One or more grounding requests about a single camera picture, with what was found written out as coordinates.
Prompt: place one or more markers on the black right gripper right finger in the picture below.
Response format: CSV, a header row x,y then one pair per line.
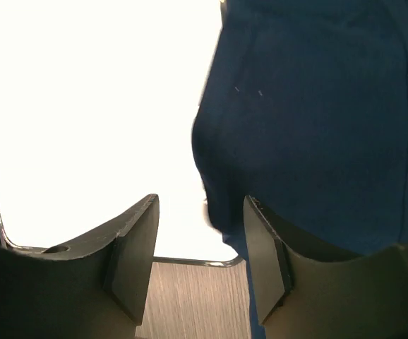
x,y
307,288

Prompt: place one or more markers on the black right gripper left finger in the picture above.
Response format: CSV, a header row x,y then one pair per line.
x,y
93,286

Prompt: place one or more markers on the navy blue t-shirt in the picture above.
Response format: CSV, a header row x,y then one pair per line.
x,y
306,109

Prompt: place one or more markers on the white mat with black border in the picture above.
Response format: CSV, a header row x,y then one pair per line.
x,y
97,103

